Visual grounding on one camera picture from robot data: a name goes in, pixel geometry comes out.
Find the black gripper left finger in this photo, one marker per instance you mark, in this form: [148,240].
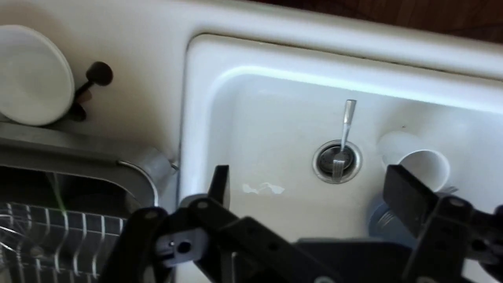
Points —
[173,245]

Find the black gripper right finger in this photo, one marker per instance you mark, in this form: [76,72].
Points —
[450,235]

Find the white ceramic bowl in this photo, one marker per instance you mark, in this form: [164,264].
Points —
[31,78]

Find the metal sink drain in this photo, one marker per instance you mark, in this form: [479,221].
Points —
[324,157]

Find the white kitchen sink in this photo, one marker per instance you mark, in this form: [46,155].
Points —
[272,119]

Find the white plastic cup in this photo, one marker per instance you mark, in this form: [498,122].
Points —
[418,157]

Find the metal dish rack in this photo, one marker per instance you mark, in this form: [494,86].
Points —
[79,150]

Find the silver metal utensil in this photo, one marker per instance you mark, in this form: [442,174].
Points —
[346,119]

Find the large black measuring spoon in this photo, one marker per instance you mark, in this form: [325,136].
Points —
[98,72]

